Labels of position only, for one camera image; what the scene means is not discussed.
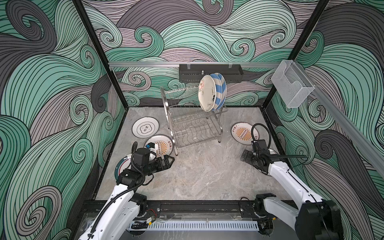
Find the black wall-mounted tray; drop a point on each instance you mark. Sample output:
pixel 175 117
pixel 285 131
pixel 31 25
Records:
pixel 193 73

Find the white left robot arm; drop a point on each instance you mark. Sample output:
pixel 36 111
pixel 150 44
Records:
pixel 124 204

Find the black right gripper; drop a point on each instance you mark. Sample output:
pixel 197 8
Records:
pixel 247 159

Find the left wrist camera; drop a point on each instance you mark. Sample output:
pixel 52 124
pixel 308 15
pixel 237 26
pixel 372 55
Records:
pixel 141 157

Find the white plate green red rim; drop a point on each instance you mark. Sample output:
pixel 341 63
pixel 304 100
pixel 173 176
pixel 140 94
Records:
pixel 123 164

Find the aluminium wall rail right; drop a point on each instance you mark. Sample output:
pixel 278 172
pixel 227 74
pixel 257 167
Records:
pixel 357 111

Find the blue white striped plate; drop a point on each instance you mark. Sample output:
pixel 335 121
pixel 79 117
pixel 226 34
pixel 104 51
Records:
pixel 219 90
pixel 224 93

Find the aluminium wall rail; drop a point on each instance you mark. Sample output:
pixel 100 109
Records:
pixel 357 111
pixel 166 64

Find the white plate red characters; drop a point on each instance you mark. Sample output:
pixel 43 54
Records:
pixel 273 153

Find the white plate orange sunburst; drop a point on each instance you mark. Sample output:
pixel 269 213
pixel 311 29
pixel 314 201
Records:
pixel 241 132
pixel 163 145

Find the steel wire dish rack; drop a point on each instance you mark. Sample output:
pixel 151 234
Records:
pixel 187 122

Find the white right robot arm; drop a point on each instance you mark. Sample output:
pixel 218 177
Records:
pixel 312 217

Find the white slotted cable duct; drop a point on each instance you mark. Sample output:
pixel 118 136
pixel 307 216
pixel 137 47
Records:
pixel 201 226

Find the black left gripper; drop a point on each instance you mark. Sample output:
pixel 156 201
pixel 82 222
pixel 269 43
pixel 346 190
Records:
pixel 166 165

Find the clear plastic wall bin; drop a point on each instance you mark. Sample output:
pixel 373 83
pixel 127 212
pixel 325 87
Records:
pixel 292 83

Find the cream plate floral pattern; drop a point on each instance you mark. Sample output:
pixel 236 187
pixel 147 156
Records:
pixel 207 93

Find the aluminium wall rail back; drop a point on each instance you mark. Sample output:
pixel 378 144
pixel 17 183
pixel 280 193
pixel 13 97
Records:
pixel 166 64

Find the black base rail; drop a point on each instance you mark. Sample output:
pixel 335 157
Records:
pixel 167 209

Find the white plate green flower outline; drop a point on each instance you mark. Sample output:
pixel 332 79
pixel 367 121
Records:
pixel 145 127

